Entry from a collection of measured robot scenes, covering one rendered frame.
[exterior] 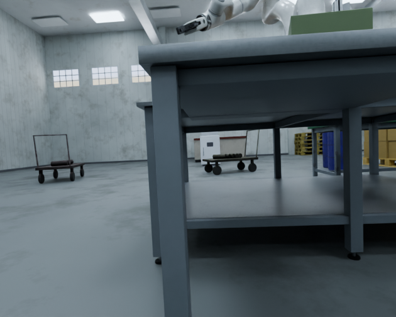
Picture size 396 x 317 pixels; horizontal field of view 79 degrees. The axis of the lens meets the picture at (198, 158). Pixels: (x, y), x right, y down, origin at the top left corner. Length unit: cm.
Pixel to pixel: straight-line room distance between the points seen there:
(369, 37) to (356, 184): 87
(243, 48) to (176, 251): 49
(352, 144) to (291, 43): 86
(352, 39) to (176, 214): 54
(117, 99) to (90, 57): 236
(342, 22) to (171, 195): 85
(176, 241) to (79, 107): 1277
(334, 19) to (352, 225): 92
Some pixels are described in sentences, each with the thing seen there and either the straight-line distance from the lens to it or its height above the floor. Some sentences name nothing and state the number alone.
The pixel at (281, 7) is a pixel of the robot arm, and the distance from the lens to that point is 160.
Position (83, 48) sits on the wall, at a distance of 1379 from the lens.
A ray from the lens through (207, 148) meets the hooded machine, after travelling 713.
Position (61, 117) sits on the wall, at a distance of 1365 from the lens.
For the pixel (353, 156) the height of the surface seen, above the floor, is 52.
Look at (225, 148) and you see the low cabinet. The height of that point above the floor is 48.
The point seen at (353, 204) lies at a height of 28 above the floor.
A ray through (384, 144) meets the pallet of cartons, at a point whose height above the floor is 44.
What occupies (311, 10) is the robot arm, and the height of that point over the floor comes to 118.
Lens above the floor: 60
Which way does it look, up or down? 3 degrees down
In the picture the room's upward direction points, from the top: 3 degrees counter-clockwise
